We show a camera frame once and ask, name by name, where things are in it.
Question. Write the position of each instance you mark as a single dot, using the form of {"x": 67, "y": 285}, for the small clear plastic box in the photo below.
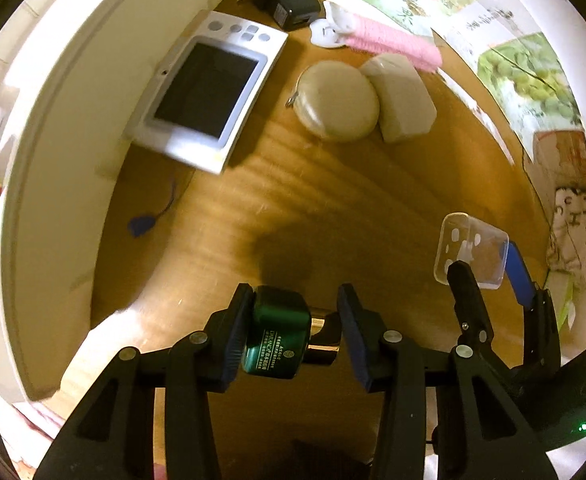
{"x": 473, "y": 240}

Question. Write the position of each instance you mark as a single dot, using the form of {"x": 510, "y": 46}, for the brown paper sheet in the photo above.
{"x": 558, "y": 160}

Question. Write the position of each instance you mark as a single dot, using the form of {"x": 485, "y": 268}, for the green tissue box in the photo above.
{"x": 562, "y": 302}

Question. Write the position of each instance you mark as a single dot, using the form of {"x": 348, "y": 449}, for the white electronic device with screen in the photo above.
{"x": 203, "y": 90}

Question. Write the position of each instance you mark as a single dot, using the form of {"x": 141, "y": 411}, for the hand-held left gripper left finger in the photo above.
{"x": 235, "y": 340}

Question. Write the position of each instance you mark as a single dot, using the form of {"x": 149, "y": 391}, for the white storage tray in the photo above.
{"x": 58, "y": 160}

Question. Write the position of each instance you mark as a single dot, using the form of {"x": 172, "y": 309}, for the pink hair roller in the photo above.
{"x": 388, "y": 37}

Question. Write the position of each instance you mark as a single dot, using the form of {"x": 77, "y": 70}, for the white soap bar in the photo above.
{"x": 403, "y": 97}

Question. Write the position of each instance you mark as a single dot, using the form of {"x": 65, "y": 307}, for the printed fabric bag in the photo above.
{"x": 583, "y": 235}

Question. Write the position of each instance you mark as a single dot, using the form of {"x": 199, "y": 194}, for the round compact case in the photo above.
{"x": 338, "y": 102}

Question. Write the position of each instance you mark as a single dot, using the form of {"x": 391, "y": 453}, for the green cosmetic jar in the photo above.
{"x": 275, "y": 330}

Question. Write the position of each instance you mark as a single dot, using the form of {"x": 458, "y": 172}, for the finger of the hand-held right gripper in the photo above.
{"x": 468, "y": 305}
{"x": 520, "y": 280}

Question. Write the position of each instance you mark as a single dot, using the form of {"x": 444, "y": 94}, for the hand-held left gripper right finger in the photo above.
{"x": 358, "y": 345}

